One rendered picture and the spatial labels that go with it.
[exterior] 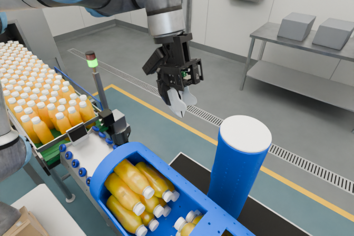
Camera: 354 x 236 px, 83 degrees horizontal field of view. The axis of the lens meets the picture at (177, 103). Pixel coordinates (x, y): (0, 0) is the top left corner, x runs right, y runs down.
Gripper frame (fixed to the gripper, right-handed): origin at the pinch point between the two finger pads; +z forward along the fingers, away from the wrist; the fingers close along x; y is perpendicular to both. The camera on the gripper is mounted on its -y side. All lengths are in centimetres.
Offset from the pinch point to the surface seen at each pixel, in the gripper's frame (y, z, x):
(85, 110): -88, 21, -1
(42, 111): -105, 16, -20
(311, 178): 1, 153, 150
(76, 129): -78, 25, -11
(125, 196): -21.5, 33.2, -15.5
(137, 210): -15.7, 36.5, -14.9
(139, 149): -26.5, 22.8, -2.1
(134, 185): -19.6, 29.6, -11.6
